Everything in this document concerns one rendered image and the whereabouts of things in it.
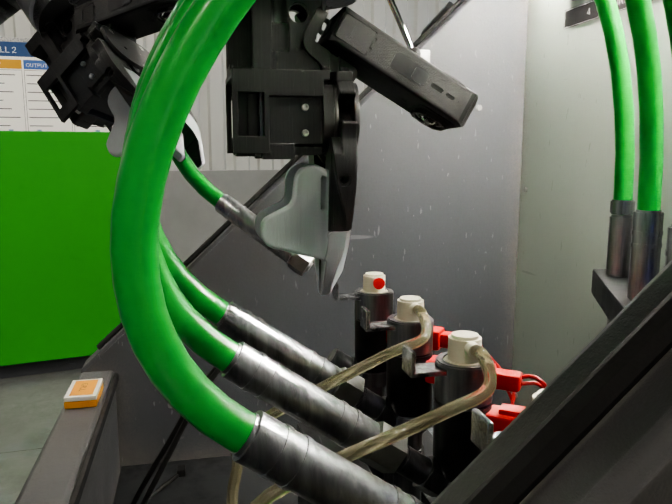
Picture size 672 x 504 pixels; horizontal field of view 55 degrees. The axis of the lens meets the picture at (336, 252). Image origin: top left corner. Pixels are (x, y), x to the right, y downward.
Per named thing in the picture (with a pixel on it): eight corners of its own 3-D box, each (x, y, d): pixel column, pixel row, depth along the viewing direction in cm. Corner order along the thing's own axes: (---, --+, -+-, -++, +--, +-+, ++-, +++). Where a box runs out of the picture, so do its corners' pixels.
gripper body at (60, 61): (123, 147, 63) (68, 64, 66) (182, 84, 60) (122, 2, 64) (62, 126, 55) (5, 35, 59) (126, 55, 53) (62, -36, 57)
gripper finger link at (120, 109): (147, 197, 55) (105, 124, 58) (194, 150, 53) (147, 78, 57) (120, 188, 52) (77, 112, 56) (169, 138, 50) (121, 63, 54)
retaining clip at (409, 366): (410, 378, 30) (411, 353, 30) (399, 367, 32) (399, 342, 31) (475, 373, 31) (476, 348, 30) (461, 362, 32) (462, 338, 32)
